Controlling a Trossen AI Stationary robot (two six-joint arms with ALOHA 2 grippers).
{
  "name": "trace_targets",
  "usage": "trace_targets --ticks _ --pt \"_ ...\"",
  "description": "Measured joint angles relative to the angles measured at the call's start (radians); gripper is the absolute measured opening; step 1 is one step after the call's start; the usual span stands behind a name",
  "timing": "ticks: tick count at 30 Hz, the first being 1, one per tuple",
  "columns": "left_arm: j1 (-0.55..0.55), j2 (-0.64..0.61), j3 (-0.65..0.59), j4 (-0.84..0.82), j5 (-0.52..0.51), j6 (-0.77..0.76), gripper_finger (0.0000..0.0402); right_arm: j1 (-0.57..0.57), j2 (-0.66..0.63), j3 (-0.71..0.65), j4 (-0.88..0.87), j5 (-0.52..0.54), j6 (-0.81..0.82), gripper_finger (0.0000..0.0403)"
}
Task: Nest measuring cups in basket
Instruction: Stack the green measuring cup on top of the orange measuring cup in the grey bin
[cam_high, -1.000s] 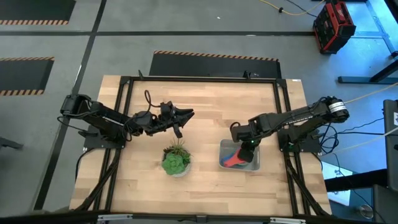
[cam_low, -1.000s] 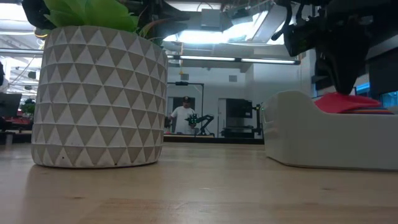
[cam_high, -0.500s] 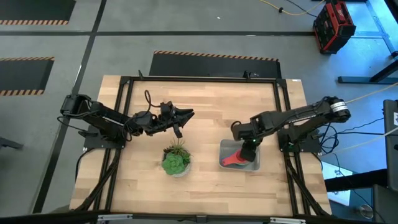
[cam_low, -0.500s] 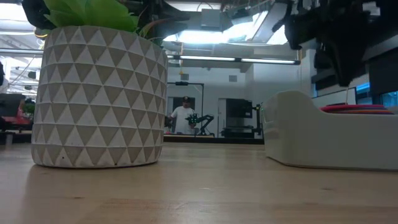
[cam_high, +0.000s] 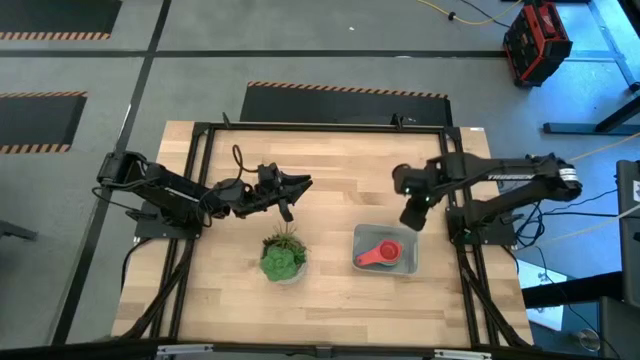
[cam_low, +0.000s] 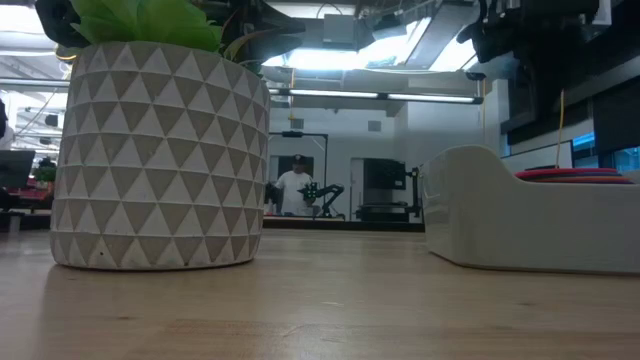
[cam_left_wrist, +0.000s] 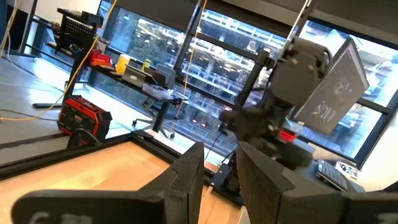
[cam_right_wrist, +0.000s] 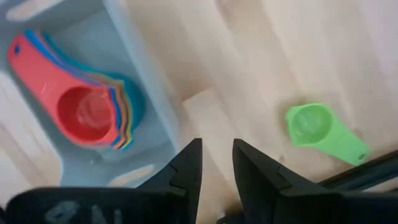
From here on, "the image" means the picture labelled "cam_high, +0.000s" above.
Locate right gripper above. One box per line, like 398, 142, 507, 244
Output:
391, 162, 442, 233

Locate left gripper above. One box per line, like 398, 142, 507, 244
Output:
231, 161, 315, 220

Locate red measuring cup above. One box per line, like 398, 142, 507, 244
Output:
354, 239, 405, 269

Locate grey plastic basket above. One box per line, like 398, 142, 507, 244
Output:
351, 223, 420, 277

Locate green artificial succulent plant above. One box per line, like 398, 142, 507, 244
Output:
259, 222, 309, 283

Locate black hazard-striped floor mat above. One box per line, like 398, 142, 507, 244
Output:
0, 91, 89, 155
0, 0, 124, 41
239, 81, 454, 127

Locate white geometric plant pot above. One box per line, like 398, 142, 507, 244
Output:
260, 239, 309, 287

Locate round metal can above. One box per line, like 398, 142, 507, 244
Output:
572, 328, 601, 353

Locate red and black toolbox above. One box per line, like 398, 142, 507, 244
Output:
502, 0, 575, 89

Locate black cabinet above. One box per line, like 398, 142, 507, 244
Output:
615, 159, 640, 306

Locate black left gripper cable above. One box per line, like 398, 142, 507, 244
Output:
231, 143, 261, 184

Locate black aluminium table frame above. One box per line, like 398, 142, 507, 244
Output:
117, 113, 535, 354

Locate black floor cables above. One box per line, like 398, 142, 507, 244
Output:
512, 187, 621, 251

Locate blue desk frame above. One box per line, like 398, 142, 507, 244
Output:
543, 0, 640, 136

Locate yellow floor cable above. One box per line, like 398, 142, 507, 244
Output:
416, 0, 525, 26

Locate cream floor cable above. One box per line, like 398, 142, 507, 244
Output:
569, 132, 640, 164

